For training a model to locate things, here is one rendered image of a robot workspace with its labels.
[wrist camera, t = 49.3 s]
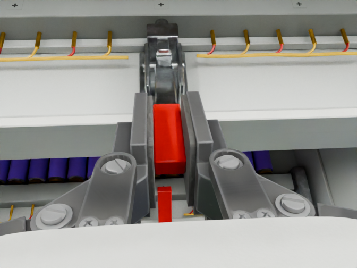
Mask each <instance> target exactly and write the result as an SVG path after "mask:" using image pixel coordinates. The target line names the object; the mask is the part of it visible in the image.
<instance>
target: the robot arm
mask: <svg viewBox="0 0 357 268"><path fill-rule="evenodd" d="M181 119H182V128H183V137H184V146H185V155H186V172H185V173H184V174H183V175H184V184H185V192H186V199H187V205H188V207H191V206H192V207H193V214H194V215H204V216H205V220H204V221H184V222H164V223H144V224H141V219H142V218H143V217H150V209H151V208H156V199H155V167H154V121H153V103H152V96H148V93H135V94H134V106H133V117H132V122H117V125H116V131H115V138H114V143H113V150H112V153H108V154H106V155H104V156H102V157H101V158H99V159H98V160H97V162H96V164H95V167H94V169H93V172H92V175H91V178H90V179H89V180H87V181H85V182H84V183H82V184H80V185H78V186H77V187H75V188H73V189H72V190H70V191H68V192H67V193H65V194H63V195H62V196H60V197H59V198H57V199H55V200H53V201H52V202H50V203H48V204H47V205H45V206H43V207H42V208H41V209H39V210H38V211H36V213H35V214H34V215H33V216H32V218H31V219H27V220H26V217H25V216H23V217H19V218H17V219H12V220H9V221H5V222H1V223H0V268H357V210H355V209H351V208H345V207H339V206H334V205H328V204H323V203H317V205H316V206H313V205H312V203H311V202H310V201H309V200H308V199H306V198H305V197H303V196H301V195H299V194H297V193H295V192H293V191H291V190H289V189H287V188H285V187H283V186H281V185H279V184H277V183H275V182H273V181H270V180H268V179H266V178H264V177H262V176H260V175H258V174H256V172H255V170H254V168H253V166H252V164H251V162H250V160H249V158H248V157H247V156H246V155H245V154H244V153H243V152H241V151H239V150H236V149H232V148H228V146H227V143H226V140H225V137H224V134H223V132H222V129H221V126H220V123H219V121H218V119H210V120H207V118H206V115H205V111H204V108H203V104H202V101H201V97H200V94H199V92H198V91H186V95H181Z"/></svg>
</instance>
